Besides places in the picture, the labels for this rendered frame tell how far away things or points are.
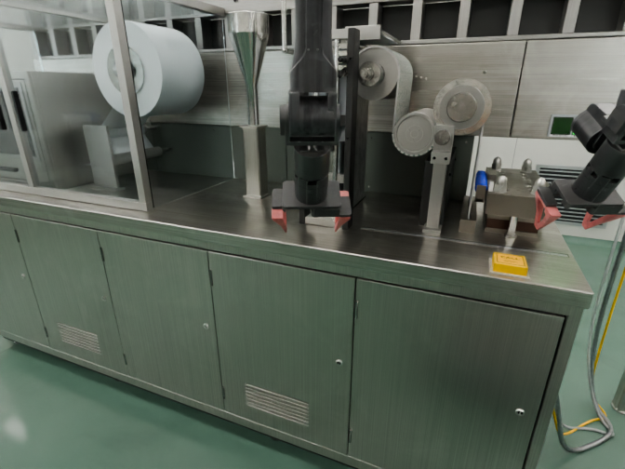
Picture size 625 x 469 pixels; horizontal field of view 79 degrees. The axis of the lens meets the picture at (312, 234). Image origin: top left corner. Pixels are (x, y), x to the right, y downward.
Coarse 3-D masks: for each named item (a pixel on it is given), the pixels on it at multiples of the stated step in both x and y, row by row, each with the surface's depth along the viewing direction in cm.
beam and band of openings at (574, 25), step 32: (224, 0) 152; (256, 0) 147; (288, 0) 142; (352, 0) 134; (384, 0) 130; (416, 0) 127; (448, 0) 128; (480, 0) 126; (512, 0) 117; (544, 0) 120; (576, 0) 112; (608, 0) 114; (224, 32) 164; (288, 32) 154; (416, 32) 130; (448, 32) 132; (480, 32) 129; (512, 32) 120; (544, 32) 122; (576, 32) 119; (608, 32) 111
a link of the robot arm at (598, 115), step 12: (588, 108) 66; (600, 108) 63; (612, 108) 63; (624, 108) 55; (576, 120) 67; (588, 120) 65; (600, 120) 63; (612, 120) 57; (624, 120) 55; (576, 132) 67; (588, 132) 64; (612, 132) 58; (624, 132) 56; (588, 144) 65
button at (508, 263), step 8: (496, 256) 90; (504, 256) 90; (512, 256) 90; (520, 256) 90; (496, 264) 87; (504, 264) 86; (512, 264) 86; (520, 264) 86; (504, 272) 87; (512, 272) 86; (520, 272) 85
